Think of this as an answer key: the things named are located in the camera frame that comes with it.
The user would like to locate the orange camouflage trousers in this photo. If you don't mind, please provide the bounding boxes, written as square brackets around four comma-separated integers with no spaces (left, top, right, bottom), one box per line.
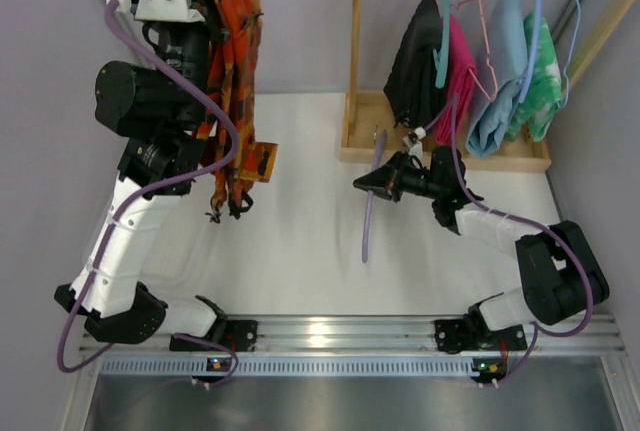
[197,0,278,223]

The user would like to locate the lilac plastic hanger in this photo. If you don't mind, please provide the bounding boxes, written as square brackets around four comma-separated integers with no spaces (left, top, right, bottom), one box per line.
[361,129,388,264]

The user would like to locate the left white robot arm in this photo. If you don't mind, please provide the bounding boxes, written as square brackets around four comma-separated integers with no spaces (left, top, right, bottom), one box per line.
[54,0,233,350]

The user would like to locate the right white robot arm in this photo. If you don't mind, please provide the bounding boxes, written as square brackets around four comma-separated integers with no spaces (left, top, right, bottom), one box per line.
[353,146,610,334]

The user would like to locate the black trousers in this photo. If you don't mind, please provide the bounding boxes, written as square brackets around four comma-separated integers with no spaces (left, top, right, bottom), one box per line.
[383,0,446,128]

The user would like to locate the light blue trousers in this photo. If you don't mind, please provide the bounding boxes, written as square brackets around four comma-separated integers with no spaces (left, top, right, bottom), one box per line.
[466,0,528,158]

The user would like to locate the magenta trousers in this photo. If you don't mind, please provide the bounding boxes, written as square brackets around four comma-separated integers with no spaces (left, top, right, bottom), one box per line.
[434,15,477,145]

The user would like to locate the blue plastic hanger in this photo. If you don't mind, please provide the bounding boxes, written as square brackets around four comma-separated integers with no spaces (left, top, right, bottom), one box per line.
[518,0,543,104]

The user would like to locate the teal plastic hanger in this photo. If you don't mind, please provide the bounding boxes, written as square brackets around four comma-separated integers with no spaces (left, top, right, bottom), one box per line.
[434,0,451,89]

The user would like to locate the wooden clothes rack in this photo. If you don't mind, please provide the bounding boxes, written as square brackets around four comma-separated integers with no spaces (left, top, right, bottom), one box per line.
[339,0,640,174]

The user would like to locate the green tie-dye garment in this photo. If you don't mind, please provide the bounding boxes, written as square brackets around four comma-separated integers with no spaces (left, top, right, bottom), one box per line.
[505,17,563,142]

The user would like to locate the white plastic basket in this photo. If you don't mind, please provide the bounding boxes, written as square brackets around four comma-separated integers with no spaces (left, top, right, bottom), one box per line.
[87,178,209,285]

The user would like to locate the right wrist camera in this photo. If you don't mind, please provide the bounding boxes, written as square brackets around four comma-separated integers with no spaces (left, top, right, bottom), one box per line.
[403,127,427,157]

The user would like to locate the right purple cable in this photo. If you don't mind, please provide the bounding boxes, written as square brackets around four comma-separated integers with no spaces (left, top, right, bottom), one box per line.
[419,92,596,392]

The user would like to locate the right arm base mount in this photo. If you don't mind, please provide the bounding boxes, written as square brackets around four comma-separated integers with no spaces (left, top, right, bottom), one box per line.
[434,317,498,354]

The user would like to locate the pink wire hanger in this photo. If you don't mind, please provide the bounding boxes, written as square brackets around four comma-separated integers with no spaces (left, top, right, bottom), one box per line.
[454,0,499,103]

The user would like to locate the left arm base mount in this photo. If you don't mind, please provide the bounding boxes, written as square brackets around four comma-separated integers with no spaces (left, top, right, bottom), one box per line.
[169,319,258,352]

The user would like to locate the light blue wire hanger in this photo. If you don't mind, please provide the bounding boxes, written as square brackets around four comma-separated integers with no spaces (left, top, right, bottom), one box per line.
[558,0,582,110]

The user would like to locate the grey slotted cable duct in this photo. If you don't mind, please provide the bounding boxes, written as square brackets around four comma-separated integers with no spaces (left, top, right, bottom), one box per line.
[100,354,503,378]

